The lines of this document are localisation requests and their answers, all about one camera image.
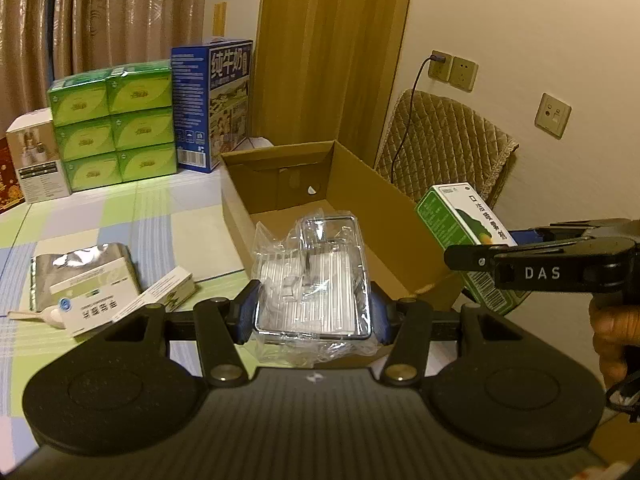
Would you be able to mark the checkered tablecloth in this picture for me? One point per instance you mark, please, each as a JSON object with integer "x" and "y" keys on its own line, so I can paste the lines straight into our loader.
{"x": 313, "y": 371}

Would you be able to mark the quilted chair cover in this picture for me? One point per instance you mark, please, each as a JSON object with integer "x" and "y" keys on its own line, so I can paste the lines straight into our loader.
{"x": 437, "y": 140}

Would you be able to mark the beige curtain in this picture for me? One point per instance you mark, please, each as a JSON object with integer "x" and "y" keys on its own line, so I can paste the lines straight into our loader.
{"x": 45, "y": 40}

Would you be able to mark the silver foil pouch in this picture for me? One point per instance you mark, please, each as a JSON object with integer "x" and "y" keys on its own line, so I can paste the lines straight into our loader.
{"x": 50, "y": 269}

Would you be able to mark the wooden door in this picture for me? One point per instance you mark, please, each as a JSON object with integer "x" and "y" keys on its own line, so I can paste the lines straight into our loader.
{"x": 324, "y": 70}

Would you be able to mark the white product box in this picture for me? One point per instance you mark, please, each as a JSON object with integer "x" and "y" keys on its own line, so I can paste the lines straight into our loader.
{"x": 35, "y": 156}

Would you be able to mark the blue milk carton box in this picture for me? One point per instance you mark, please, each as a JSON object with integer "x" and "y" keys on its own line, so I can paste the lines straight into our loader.
{"x": 210, "y": 84}

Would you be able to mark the wall power socket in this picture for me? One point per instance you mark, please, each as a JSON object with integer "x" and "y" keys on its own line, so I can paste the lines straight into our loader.
{"x": 458, "y": 72}

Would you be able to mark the wall data socket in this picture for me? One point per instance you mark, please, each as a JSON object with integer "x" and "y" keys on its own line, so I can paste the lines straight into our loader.
{"x": 552, "y": 115}

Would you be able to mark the red gift box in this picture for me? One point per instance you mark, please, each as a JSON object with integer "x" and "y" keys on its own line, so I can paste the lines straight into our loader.
{"x": 11, "y": 193}

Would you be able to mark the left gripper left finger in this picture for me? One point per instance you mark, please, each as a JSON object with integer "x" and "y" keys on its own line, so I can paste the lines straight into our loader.
{"x": 220, "y": 324}

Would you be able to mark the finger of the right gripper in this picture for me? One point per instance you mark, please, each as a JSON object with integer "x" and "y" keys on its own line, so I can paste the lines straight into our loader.
{"x": 527, "y": 237}
{"x": 470, "y": 258}

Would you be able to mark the large white medicine box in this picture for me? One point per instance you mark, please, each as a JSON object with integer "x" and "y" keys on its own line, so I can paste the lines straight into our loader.
{"x": 92, "y": 299}

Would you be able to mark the white plastic spoon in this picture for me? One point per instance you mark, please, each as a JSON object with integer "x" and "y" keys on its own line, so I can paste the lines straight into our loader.
{"x": 50, "y": 315}

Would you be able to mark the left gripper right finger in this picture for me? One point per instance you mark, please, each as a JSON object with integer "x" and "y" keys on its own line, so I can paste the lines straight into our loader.
{"x": 406, "y": 324}

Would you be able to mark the brown cardboard box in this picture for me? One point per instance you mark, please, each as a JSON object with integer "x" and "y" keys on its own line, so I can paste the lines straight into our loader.
{"x": 281, "y": 184}

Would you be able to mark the person right hand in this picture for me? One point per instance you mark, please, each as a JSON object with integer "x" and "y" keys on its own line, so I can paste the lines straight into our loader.
{"x": 615, "y": 329}

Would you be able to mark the green white medicine box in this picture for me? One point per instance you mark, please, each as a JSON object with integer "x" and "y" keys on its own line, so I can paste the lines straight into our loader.
{"x": 456, "y": 215}

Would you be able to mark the wire rack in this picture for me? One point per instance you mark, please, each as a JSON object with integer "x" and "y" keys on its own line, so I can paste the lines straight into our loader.
{"x": 314, "y": 300}

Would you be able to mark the green tissue box pack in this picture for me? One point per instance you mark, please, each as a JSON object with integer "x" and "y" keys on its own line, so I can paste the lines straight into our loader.
{"x": 115, "y": 125}

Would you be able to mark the long white slim box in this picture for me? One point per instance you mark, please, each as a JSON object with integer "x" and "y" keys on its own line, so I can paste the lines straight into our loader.
{"x": 170, "y": 291}

